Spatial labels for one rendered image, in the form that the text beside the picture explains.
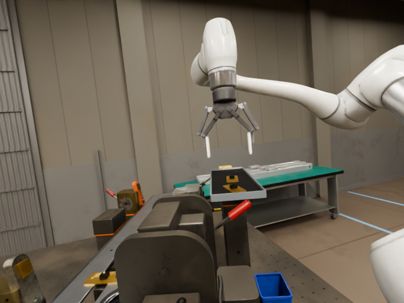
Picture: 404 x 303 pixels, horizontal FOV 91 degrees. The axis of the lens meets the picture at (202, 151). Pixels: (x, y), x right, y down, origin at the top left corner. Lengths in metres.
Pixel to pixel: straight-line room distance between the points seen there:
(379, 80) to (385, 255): 0.53
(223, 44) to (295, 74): 3.38
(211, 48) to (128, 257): 0.57
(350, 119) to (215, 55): 0.57
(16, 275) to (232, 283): 0.43
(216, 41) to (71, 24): 2.76
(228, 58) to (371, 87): 0.48
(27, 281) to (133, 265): 0.34
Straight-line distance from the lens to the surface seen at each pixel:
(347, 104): 0.91
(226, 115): 0.65
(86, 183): 2.97
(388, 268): 0.56
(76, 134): 2.96
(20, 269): 0.59
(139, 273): 0.32
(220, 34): 0.67
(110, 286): 0.57
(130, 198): 1.12
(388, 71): 0.87
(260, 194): 0.51
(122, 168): 2.87
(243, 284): 0.37
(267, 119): 3.50
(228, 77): 0.64
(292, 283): 1.00
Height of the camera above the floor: 1.31
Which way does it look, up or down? 4 degrees down
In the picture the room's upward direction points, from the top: 6 degrees counter-clockwise
